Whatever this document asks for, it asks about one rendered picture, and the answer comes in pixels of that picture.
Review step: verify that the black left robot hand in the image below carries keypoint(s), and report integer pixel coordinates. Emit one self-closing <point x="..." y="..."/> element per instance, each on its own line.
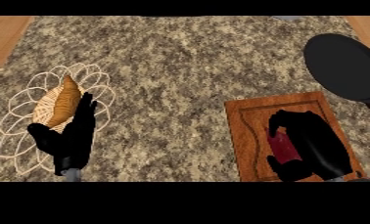
<point x="73" y="140"/>

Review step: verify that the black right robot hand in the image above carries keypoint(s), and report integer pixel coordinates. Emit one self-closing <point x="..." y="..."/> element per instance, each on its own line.
<point x="318" y="143"/>

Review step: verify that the dark red pear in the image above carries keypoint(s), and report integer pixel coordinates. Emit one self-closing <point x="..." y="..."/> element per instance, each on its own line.
<point x="284" y="148"/>

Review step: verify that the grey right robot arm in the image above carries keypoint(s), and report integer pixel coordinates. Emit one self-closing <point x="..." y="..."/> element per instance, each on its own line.
<point x="339" y="179"/>

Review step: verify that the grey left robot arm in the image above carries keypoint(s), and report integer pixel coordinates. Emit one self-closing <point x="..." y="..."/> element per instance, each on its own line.
<point x="73" y="175"/>

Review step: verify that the brown wooden cutting board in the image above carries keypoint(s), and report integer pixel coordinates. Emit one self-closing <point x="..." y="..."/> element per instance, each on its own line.
<point x="250" y="130"/>

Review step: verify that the black pan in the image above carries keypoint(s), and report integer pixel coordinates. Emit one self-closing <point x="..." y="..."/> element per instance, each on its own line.
<point x="339" y="65"/>

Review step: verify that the orange wooden bowl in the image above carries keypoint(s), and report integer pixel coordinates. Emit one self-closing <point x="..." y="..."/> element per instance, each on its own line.
<point x="59" y="105"/>

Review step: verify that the grey object at edge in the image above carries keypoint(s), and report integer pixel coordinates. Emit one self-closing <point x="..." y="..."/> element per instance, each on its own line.
<point x="287" y="17"/>

